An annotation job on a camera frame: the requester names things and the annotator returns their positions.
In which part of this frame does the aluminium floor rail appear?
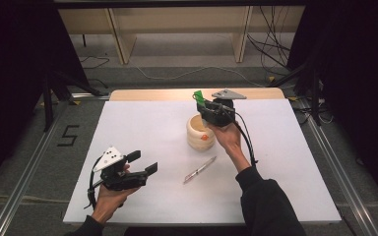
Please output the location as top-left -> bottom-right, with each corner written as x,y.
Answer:
299,99 -> 378,236
0,101 -> 70,236

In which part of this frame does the white floor cable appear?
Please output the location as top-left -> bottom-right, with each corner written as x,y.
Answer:
132,63 -> 267,88

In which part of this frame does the black tripod stand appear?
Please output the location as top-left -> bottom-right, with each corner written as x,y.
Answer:
42,70 -> 104,132
270,58 -> 323,127

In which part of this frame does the person's left hand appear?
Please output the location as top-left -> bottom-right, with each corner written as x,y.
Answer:
91,184 -> 139,225

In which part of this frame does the person's right hand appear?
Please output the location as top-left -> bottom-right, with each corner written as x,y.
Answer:
206,122 -> 244,158

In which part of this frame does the clear ballpoint pen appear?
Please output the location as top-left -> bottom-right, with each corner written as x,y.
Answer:
182,155 -> 218,185

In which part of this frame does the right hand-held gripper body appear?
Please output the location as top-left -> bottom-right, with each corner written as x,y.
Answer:
205,88 -> 248,128

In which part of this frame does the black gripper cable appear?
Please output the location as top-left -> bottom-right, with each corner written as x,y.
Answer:
84,156 -> 104,210
220,104 -> 260,166

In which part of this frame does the light wooden desk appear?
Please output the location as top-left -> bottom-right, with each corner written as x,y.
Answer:
58,5 -> 306,65

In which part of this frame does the green highlighter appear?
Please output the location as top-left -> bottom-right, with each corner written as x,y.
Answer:
192,89 -> 208,108

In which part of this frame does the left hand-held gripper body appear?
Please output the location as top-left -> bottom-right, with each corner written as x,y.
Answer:
93,146 -> 150,192

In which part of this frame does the thin black floor cable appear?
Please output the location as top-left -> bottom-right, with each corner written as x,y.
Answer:
80,56 -> 111,70

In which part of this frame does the white table mat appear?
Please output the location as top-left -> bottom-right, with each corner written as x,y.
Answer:
62,98 -> 343,225

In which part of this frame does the cream ribbed pen holder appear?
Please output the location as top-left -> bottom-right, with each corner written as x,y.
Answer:
186,112 -> 217,151

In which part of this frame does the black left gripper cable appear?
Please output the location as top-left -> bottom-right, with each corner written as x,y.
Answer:
84,156 -> 104,210

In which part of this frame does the black curtain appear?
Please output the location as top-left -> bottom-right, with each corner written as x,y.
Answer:
0,0 -> 90,195
288,0 -> 378,214

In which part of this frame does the bundle of black cables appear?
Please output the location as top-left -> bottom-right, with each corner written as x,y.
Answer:
246,5 -> 293,72

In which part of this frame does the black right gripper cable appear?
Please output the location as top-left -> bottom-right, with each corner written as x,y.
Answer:
220,104 -> 260,166

